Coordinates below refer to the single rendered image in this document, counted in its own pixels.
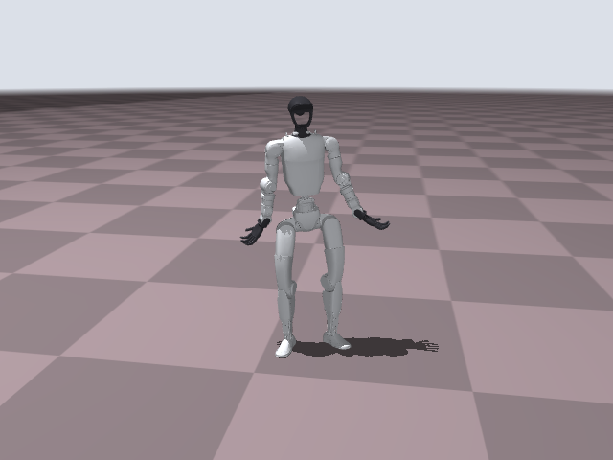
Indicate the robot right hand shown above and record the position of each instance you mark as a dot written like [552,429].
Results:
[256,232]

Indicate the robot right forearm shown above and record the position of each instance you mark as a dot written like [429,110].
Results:
[266,205]

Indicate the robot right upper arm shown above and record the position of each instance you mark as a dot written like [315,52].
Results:
[273,149]

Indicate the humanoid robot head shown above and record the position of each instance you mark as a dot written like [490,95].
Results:
[300,105]

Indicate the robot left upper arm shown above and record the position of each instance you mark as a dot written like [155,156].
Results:
[335,161]

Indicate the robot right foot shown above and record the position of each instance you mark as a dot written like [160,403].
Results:
[286,347]

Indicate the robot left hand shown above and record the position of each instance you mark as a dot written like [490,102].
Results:
[371,221]

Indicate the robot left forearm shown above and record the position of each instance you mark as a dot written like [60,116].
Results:
[350,197]

